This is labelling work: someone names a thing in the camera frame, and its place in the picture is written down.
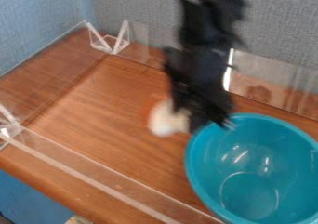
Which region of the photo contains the clear acrylic panel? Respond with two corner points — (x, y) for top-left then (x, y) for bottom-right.
(114, 20), (318, 121)
(0, 20), (105, 88)
(0, 105), (221, 224)

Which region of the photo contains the white brown toy mushroom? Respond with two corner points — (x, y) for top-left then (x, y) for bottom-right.
(141, 94), (189, 138)

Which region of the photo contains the blue plastic bowl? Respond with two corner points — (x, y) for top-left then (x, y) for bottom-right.
(185, 113), (318, 224)

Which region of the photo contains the clear acrylic back panel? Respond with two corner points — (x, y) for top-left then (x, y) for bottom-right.
(114, 20), (318, 121)

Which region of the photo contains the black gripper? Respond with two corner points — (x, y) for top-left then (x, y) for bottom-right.
(164, 46), (233, 133)

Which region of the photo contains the clear acrylic left panel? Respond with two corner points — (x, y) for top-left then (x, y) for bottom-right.
(0, 20), (105, 88)

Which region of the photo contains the clear acrylic corner bracket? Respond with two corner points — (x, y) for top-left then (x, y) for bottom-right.
(84, 20), (130, 55)

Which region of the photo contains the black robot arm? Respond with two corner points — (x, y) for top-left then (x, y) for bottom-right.
(152, 0), (245, 133)

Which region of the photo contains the clear acrylic front panel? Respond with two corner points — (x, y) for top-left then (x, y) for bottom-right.
(0, 105), (221, 224)

